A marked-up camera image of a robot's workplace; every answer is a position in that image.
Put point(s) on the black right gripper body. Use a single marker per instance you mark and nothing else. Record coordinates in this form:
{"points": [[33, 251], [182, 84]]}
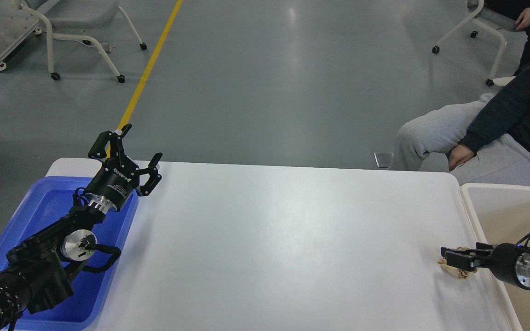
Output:
{"points": [[509, 264]]}

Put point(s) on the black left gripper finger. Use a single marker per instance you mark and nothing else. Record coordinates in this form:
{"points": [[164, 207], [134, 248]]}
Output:
{"points": [[152, 170], [109, 145]]}

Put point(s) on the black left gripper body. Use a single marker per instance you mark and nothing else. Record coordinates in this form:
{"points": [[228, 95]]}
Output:
{"points": [[113, 184]]}

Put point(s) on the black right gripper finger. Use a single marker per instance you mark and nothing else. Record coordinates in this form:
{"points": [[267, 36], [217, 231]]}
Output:
{"points": [[467, 260], [484, 247]]}

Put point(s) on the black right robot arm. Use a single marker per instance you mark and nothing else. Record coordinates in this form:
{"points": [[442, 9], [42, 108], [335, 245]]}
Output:
{"points": [[508, 262]]}

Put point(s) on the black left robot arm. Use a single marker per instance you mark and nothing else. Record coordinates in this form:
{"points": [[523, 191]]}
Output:
{"points": [[42, 267]]}

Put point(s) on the seated person's hand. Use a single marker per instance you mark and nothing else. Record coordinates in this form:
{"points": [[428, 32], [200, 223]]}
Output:
{"points": [[459, 155]]}

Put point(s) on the second person's hand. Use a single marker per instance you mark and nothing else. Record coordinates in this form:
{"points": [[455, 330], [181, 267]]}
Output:
{"points": [[523, 20]]}

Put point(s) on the white plastic bin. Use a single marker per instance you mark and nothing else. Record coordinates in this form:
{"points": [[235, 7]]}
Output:
{"points": [[501, 214]]}

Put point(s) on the blue plastic bin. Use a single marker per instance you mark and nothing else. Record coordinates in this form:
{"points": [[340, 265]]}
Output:
{"points": [[49, 199]]}

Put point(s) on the seated person in grey trousers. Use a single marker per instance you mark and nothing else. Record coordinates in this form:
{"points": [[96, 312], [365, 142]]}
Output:
{"points": [[496, 127]]}

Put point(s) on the metal floor plate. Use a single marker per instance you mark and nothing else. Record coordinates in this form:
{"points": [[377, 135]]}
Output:
{"points": [[383, 160]]}

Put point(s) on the white chair on castors left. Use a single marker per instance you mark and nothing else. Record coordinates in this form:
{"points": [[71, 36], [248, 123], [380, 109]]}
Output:
{"points": [[69, 19]]}

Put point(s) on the white chair on castors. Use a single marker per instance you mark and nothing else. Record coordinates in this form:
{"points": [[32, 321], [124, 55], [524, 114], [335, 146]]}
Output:
{"points": [[69, 19], [489, 21]]}

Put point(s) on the white chair on castors right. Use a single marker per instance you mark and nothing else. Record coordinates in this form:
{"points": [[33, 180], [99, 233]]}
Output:
{"points": [[489, 21]]}

